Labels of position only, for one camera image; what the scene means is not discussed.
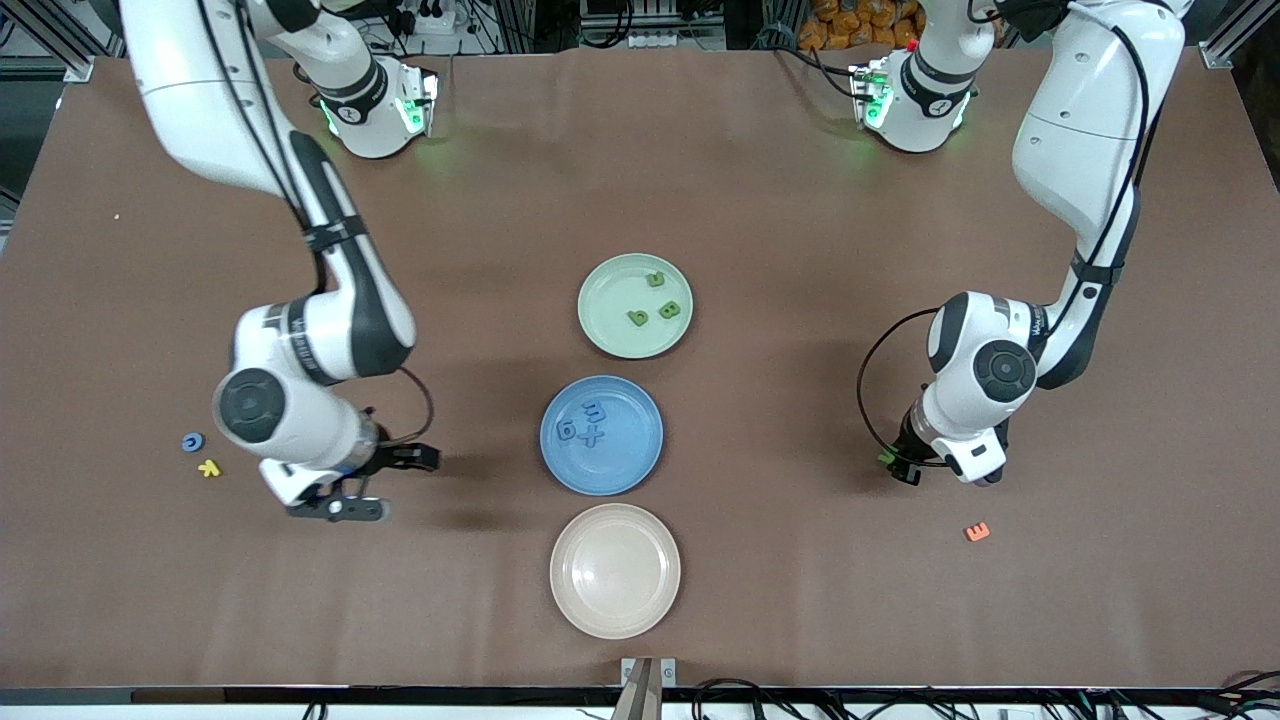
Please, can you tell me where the blue round plate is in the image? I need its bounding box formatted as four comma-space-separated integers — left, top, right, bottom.
539, 375, 665, 497

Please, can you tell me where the aluminium frame profile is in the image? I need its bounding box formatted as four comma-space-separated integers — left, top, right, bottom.
1200, 0, 1280, 71
0, 0, 96, 83

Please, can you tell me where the orange packaged goods pile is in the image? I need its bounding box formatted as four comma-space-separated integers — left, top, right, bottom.
798, 0, 926, 51

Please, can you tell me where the green round plate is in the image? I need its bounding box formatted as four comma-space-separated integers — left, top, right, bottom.
577, 252, 695, 360

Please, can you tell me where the tan upright post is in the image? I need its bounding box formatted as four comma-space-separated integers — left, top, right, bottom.
610, 657, 664, 720

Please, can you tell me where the brown table cover sheet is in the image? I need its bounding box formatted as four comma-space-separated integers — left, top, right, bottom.
0, 45, 1280, 691

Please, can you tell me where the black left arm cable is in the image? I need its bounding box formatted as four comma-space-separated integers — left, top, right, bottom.
856, 0, 1166, 471

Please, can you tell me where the black table edge strip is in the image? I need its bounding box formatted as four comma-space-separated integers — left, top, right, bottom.
0, 686, 1280, 707

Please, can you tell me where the metal table edge bracket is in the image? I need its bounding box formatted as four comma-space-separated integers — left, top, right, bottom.
621, 656, 678, 691

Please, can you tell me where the beige round plate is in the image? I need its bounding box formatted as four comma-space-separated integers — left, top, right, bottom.
549, 502, 682, 641

